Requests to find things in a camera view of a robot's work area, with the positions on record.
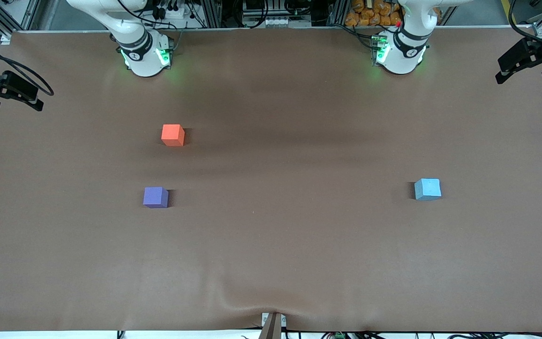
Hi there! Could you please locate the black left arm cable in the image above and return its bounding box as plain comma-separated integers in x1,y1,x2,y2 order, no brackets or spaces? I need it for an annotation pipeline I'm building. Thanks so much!
508,0,542,52

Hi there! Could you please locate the large table cover mat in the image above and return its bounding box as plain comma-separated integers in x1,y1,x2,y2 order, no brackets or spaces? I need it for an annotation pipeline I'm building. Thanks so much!
0,26,542,332

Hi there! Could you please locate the white socket box with plugs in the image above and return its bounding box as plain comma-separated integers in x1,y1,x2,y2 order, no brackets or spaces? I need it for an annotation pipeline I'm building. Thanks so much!
151,0,191,22

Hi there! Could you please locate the white power strip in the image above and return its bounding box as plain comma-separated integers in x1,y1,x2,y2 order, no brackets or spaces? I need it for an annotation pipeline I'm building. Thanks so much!
264,16,312,28

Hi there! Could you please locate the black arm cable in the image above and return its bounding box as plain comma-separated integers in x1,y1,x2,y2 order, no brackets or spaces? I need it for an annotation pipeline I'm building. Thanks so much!
508,0,542,52
0,37,55,97

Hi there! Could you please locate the light blue foam block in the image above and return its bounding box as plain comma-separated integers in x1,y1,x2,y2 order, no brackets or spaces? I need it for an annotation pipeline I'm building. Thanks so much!
414,178,442,202

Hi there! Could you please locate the pile of orange packets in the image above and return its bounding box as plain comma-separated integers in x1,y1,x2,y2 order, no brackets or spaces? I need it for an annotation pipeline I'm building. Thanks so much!
345,0,442,27

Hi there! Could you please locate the purple foam block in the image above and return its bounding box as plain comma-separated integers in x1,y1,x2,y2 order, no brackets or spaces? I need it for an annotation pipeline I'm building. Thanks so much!
143,186,169,209

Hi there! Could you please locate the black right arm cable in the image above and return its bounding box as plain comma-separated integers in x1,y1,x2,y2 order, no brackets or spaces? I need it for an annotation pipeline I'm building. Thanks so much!
0,37,55,97

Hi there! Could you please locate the table edge mount post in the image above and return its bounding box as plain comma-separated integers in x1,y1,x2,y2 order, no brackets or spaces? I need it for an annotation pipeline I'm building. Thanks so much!
258,312,287,339

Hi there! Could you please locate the orange foam block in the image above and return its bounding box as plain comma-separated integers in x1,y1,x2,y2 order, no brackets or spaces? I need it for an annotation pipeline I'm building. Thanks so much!
161,124,185,147

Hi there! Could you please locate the aluminium frame post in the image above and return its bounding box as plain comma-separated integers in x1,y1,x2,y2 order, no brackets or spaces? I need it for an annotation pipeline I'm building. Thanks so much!
330,0,349,27
203,0,223,29

